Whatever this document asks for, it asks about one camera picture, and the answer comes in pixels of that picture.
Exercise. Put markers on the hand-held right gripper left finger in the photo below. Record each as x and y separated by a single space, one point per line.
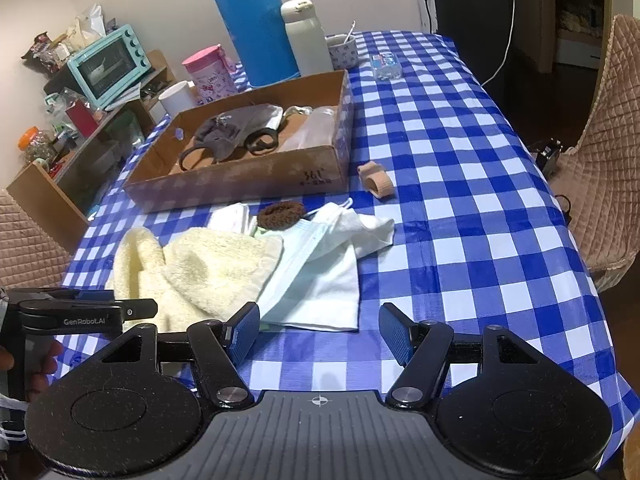
245 331

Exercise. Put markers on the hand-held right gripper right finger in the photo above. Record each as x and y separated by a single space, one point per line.
395 333

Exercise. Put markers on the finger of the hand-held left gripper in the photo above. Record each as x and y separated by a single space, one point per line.
140 309
95 296

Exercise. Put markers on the yellow towel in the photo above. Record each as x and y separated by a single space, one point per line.
200 270

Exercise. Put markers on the white cloth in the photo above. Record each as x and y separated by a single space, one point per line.
335 280

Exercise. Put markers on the blue face mask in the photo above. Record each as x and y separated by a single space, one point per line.
295 260

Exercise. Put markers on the light green cloth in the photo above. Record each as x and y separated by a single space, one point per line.
261 232

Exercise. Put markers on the white gauze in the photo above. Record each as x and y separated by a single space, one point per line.
232 220

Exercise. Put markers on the brown scrunchie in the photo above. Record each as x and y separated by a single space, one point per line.
278 216

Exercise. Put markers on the cardboard box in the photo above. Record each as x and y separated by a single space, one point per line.
240 182

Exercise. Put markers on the person's left hand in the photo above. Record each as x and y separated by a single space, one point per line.
47 362

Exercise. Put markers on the beige quilted chair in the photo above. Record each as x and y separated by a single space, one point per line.
30 240
605 160

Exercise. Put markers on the blue checked tablecloth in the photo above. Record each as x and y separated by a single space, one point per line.
450 210

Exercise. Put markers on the wooden shelf unit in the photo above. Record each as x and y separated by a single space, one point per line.
95 160

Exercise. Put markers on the orange lid jar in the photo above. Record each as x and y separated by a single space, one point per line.
36 147

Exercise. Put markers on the red box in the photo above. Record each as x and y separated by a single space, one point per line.
81 117

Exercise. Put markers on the grey brown cloth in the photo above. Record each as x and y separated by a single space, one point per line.
230 130

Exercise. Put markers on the white mug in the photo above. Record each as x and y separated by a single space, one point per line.
177 100

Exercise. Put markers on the clear plastic bag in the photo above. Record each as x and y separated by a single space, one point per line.
312 127

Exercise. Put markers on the turquoise toaster oven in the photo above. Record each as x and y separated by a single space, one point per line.
107 65

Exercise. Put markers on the black charger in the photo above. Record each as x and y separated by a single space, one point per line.
549 155

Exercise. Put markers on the pink cartoon cup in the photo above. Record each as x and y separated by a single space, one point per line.
210 77

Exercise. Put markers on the pile of snack bags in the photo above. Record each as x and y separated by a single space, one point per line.
75 35

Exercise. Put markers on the clear tissue packet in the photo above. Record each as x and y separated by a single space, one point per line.
386 66

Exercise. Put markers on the white insulated bottle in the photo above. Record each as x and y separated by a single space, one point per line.
307 40

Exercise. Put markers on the blue thermos flask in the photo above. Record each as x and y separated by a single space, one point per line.
255 25

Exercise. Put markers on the stick in cup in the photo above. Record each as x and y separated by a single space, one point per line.
350 30

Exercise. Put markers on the black appliance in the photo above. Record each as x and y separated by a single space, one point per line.
480 5

